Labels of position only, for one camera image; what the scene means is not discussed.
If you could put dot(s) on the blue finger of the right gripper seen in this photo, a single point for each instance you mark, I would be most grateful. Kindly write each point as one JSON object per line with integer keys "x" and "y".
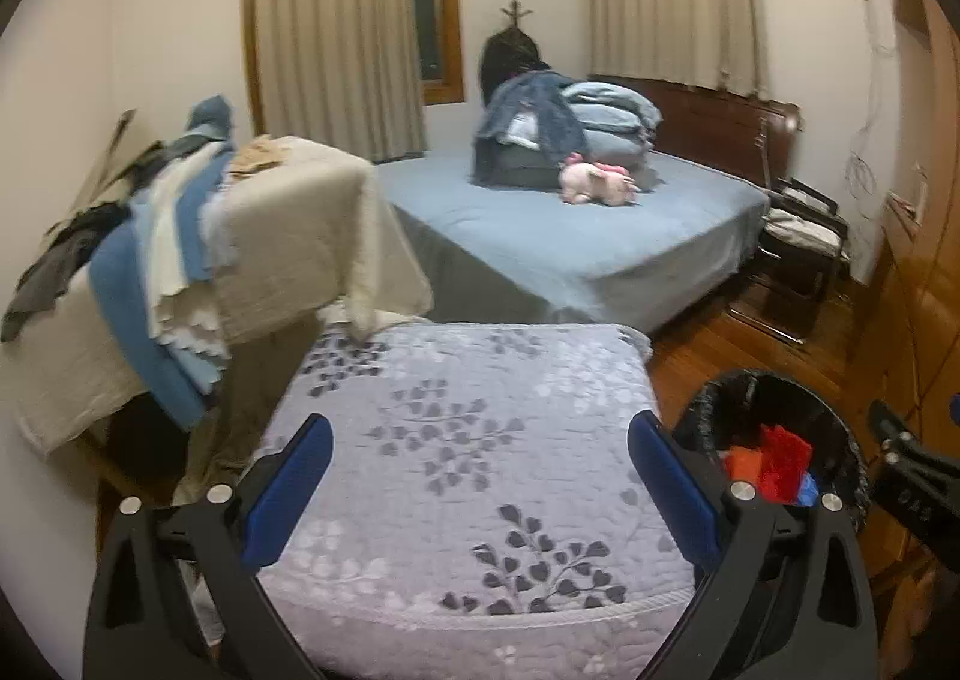
{"x": 955, "y": 409}

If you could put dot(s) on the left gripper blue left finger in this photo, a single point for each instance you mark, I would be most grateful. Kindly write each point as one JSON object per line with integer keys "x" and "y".
{"x": 177, "y": 595}

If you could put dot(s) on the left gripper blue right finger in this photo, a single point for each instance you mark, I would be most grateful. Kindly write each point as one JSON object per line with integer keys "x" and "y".
{"x": 781, "y": 590}

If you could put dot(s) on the black lined trash bin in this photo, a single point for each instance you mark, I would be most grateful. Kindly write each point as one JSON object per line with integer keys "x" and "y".
{"x": 729, "y": 410}

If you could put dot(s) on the person's right hand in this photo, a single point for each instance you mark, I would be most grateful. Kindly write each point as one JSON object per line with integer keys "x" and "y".
{"x": 911, "y": 611}

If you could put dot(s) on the blue crumpled plastic bag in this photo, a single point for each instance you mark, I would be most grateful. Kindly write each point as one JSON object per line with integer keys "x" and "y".
{"x": 807, "y": 495}

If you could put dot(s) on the wooden wardrobe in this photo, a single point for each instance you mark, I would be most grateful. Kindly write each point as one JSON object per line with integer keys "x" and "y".
{"x": 906, "y": 342}

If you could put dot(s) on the red paper sheet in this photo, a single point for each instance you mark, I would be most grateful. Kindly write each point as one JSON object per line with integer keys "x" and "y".
{"x": 786, "y": 458}

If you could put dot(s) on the orange bubble wrap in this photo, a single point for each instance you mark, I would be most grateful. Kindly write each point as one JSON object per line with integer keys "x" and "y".
{"x": 743, "y": 464}

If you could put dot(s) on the grey floral quilted cover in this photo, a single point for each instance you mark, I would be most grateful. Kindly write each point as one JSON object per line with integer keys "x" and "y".
{"x": 480, "y": 518}

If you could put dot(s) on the dark wooden headboard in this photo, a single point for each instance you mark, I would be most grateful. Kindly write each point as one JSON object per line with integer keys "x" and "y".
{"x": 744, "y": 136}

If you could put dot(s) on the blue white scalloped cloth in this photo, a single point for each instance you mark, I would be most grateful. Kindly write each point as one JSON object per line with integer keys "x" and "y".
{"x": 152, "y": 276}

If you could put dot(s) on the beige blanket on rack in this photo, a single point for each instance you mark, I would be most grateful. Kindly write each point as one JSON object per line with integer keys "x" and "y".
{"x": 314, "y": 231}

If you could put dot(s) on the pink plush pig toy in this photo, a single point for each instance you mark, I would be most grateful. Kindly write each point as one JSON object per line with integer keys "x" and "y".
{"x": 583, "y": 182}

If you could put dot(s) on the bed with blue sheet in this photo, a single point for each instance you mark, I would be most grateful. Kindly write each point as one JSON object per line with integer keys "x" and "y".
{"x": 515, "y": 255}

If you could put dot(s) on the beige right window curtain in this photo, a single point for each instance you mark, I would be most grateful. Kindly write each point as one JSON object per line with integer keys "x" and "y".
{"x": 720, "y": 45}

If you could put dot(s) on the beige window curtain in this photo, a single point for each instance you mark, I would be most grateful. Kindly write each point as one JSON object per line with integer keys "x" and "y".
{"x": 345, "y": 73}
{"x": 720, "y": 45}

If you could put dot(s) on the folded blue grey bedding pile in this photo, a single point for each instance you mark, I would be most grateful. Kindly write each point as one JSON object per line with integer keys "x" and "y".
{"x": 538, "y": 122}

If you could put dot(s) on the coat rack with dark coat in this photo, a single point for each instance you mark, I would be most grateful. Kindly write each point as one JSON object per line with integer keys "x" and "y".
{"x": 508, "y": 53}

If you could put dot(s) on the beige left window curtain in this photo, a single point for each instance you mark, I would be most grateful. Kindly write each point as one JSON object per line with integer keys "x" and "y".
{"x": 345, "y": 73}

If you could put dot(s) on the wooden framed window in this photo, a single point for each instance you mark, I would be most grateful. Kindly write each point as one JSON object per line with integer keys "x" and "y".
{"x": 439, "y": 38}

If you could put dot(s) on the black metal frame chair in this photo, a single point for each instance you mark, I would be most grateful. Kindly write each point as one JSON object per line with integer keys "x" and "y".
{"x": 801, "y": 249}

